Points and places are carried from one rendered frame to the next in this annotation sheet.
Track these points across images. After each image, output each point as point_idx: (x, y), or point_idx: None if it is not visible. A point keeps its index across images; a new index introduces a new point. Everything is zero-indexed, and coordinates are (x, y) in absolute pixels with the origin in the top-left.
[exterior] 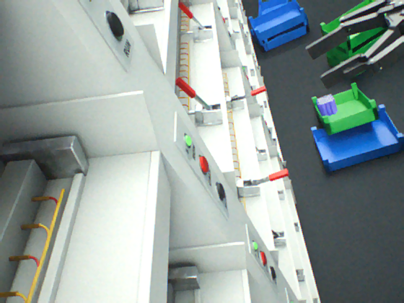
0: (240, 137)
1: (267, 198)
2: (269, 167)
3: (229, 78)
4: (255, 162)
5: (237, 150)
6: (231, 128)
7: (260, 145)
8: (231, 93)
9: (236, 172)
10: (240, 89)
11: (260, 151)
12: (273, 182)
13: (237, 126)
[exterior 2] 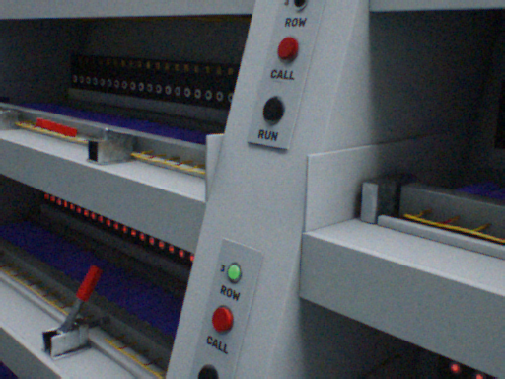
0: (56, 145)
1: (7, 303)
2: (27, 341)
3: (192, 182)
4: (7, 137)
5: (44, 130)
6: (85, 148)
7: (80, 372)
8: (146, 170)
9: (32, 132)
10: (131, 175)
11: (62, 327)
12: (3, 324)
13: (75, 150)
